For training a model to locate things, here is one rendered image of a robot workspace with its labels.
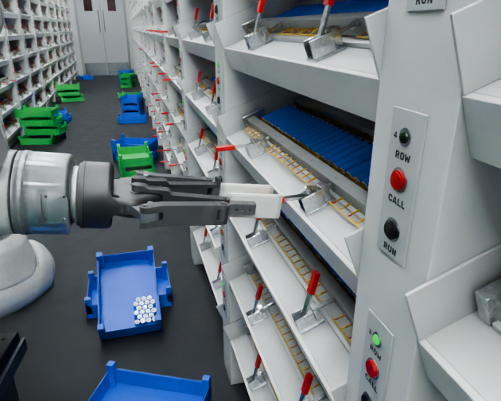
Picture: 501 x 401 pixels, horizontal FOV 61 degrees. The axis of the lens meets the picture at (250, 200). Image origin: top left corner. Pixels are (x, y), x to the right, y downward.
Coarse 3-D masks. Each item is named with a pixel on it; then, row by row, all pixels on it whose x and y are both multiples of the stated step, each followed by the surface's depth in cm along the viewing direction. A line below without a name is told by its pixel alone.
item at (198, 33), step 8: (200, 16) 150; (208, 16) 151; (184, 24) 150; (192, 24) 151; (200, 24) 147; (208, 24) 96; (184, 32) 151; (192, 32) 134; (200, 32) 135; (208, 32) 110; (184, 40) 145; (192, 40) 133; (200, 40) 123; (208, 40) 111; (192, 48) 134; (200, 48) 119; (208, 48) 106; (200, 56) 127; (208, 56) 113
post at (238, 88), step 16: (224, 0) 86; (240, 0) 87; (256, 0) 88; (224, 16) 87; (224, 64) 90; (224, 80) 92; (240, 80) 93; (256, 80) 94; (224, 96) 93; (240, 96) 94; (256, 96) 95; (224, 112) 94; (224, 144) 98; (224, 160) 100; (224, 176) 102; (240, 176) 101; (240, 240) 107; (240, 256) 109; (224, 320) 123; (224, 336) 126; (224, 352) 129
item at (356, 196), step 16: (256, 128) 88; (272, 128) 82; (288, 144) 72; (304, 160) 64; (304, 176) 63; (320, 176) 59; (336, 176) 56; (336, 192) 56; (352, 192) 51; (336, 208) 52
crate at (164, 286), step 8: (88, 272) 166; (160, 272) 175; (96, 280) 168; (160, 280) 174; (168, 280) 166; (88, 288) 160; (96, 288) 169; (160, 288) 169; (168, 288) 156; (88, 296) 157; (96, 296) 164; (160, 296) 156; (168, 296) 157; (88, 304) 150; (96, 304) 151; (160, 304) 157; (168, 304) 158; (88, 312) 151; (96, 312) 152
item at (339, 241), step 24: (264, 96) 95; (288, 96) 96; (240, 120) 95; (240, 144) 88; (264, 168) 73; (288, 168) 70; (288, 192) 63; (288, 216) 65; (312, 216) 55; (336, 216) 53; (312, 240) 56; (336, 240) 48; (360, 240) 41; (336, 264) 48
